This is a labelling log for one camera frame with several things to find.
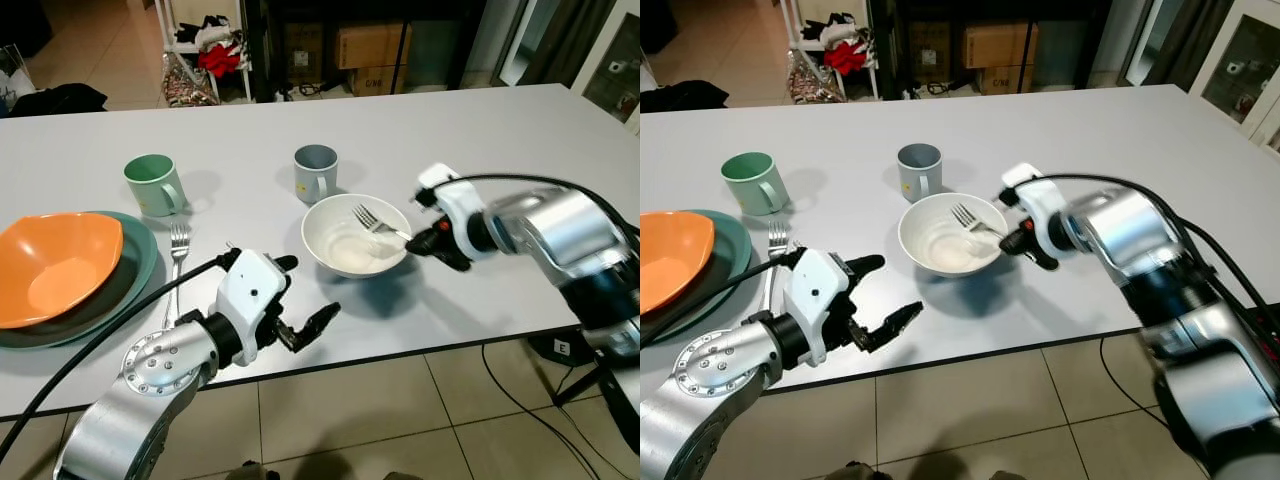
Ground silver fork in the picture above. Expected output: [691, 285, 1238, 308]
[165, 222, 191, 326]
[762, 220, 791, 311]
[950, 203, 1009, 241]
[353, 204, 413, 243]

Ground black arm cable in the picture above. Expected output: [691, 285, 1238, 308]
[1030, 172, 1280, 321]
[437, 172, 641, 236]
[640, 250, 806, 346]
[0, 250, 241, 431]

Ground black bag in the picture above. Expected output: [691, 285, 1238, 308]
[8, 83, 108, 118]
[640, 80, 731, 113]

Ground grey mug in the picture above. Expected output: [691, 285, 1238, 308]
[294, 144, 339, 205]
[897, 143, 943, 204]

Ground red cloth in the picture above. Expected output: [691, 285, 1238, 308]
[197, 45, 243, 79]
[822, 42, 867, 76]

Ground teal green plate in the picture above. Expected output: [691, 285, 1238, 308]
[640, 209, 753, 346]
[0, 210, 159, 349]

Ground dark grey curtain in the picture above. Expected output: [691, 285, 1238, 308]
[1150, 0, 1236, 91]
[520, 0, 611, 91]

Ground patterned fabric bag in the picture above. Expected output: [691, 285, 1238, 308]
[162, 55, 219, 108]
[787, 50, 843, 104]

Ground white rack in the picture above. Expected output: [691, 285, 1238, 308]
[155, 0, 253, 106]
[780, 0, 881, 101]

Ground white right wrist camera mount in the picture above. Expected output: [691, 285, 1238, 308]
[417, 163, 488, 261]
[1000, 163, 1069, 256]

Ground thin black floor cable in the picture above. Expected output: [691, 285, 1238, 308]
[1100, 340, 1166, 416]
[482, 345, 576, 480]

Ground small cardboard box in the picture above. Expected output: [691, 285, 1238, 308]
[350, 66, 396, 96]
[978, 66, 1023, 96]

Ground green mug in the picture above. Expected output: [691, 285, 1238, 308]
[124, 154, 188, 217]
[721, 152, 789, 216]

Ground white glass door cabinet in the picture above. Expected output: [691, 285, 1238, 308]
[570, 0, 641, 126]
[1190, 0, 1280, 151]

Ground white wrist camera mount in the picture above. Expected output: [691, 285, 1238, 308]
[785, 248, 857, 366]
[1000, 163, 1069, 256]
[215, 250, 291, 366]
[417, 163, 488, 261]

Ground black shelf unit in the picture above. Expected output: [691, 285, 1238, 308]
[245, 0, 486, 98]
[870, 0, 1111, 98]

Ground orange bowl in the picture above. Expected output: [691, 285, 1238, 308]
[640, 211, 716, 316]
[0, 212, 124, 329]

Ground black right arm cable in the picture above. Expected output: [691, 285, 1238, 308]
[437, 172, 641, 236]
[1030, 172, 1280, 321]

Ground large cardboard box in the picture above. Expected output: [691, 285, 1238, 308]
[962, 22, 1039, 69]
[335, 22, 411, 69]

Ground black table leg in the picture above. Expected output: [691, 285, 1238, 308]
[550, 360, 641, 451]

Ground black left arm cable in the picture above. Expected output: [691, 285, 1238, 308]
[0, 250, 241, 431]
[640, 250, 806, 346]

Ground black labelled floor box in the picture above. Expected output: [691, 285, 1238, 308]
[527, 335, 586, 366]

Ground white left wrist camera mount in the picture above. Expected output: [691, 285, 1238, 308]
[215, 250, 291, 366]
[785, 248, 857, 366]

